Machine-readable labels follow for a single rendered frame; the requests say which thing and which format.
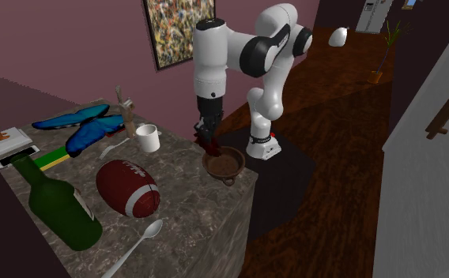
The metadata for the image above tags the dark red object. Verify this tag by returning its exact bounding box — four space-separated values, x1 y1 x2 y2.
194 132 221 158

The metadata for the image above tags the white cup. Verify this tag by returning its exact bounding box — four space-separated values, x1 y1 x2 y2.
135 122 164 154

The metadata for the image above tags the wooden hand figure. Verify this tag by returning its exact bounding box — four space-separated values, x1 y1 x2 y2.
115 85 138 140

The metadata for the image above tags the dark robot stand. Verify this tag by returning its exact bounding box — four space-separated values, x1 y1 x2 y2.
216 128 318 244

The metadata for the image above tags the silver fork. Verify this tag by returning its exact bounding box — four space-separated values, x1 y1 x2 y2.
98 137 131 160

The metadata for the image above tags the brown american football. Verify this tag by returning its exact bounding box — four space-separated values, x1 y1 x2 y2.
95 159 161 220

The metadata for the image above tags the blue butterfly figure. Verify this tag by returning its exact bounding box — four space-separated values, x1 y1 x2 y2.
31 103 126 159

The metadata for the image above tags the silver spoon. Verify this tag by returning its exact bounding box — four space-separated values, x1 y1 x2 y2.
100 219 164 278

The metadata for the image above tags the white egg-shaped object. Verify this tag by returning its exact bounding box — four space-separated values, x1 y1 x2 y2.
327 26 349 48

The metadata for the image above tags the green and yellow book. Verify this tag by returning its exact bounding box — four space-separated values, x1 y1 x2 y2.
32 145 72 172

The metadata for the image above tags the potted green plant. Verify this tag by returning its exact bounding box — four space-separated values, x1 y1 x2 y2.
366 20 413 85

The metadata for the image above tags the green glass bottle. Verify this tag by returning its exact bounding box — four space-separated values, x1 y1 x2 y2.
9 152 104 253

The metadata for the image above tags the grey refrigerator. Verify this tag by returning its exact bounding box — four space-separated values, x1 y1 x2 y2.
355 0 394 36

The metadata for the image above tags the orange figure on white base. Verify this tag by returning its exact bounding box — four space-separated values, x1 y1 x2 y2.
0 99 33 160

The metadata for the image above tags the white smartphone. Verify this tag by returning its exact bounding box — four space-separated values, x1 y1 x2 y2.
0 145 41 170

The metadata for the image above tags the brown bowl with handles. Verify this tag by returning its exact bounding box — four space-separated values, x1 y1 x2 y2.
202 145 247 187

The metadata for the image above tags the framed abstract wall picture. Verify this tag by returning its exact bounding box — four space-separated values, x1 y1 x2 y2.
141 0 217 72

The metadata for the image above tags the white door with wooden handle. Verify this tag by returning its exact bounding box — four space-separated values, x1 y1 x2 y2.
372 7 449 278

